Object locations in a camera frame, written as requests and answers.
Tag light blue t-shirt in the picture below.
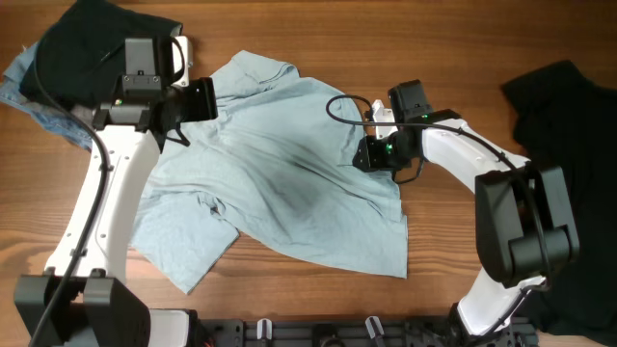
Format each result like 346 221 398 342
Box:
131 51 408 293

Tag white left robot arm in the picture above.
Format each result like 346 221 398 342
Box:
13 36 217 346

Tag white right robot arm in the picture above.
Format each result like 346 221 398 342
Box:
353 100 579 346

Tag black clothes pile right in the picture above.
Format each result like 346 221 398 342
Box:
501 61 616 346

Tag grey folded garment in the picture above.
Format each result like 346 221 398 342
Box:
71 105 95 128

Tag black folded garment on stack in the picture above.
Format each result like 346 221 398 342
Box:
19 0 182 109

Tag blue denim folded jeans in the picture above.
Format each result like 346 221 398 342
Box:
0 41 94 151

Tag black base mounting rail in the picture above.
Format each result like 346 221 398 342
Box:
201 316 540 347

